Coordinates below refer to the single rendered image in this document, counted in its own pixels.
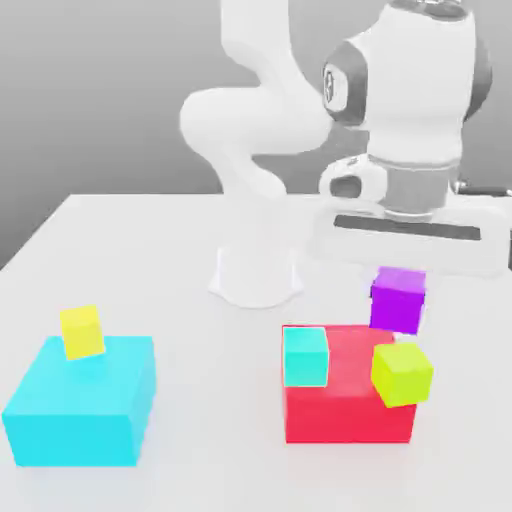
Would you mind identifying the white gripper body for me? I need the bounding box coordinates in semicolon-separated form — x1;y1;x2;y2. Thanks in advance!
310;194;512;280

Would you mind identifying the small purple cube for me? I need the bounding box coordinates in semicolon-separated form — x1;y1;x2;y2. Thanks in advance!
368;265;428;336

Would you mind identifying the small lime cube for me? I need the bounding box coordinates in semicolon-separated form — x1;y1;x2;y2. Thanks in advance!
370;341;435;409

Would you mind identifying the small turquoise cube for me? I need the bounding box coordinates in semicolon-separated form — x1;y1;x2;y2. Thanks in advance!
282;326;330;388

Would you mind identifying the small yellow cube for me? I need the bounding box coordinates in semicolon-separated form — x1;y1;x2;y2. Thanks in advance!
59;304;106;361

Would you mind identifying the large red box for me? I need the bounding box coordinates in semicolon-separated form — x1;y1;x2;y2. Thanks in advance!
281;324;418;445

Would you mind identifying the large cyan box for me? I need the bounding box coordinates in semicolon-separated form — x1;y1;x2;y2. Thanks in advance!
1;334;156;468

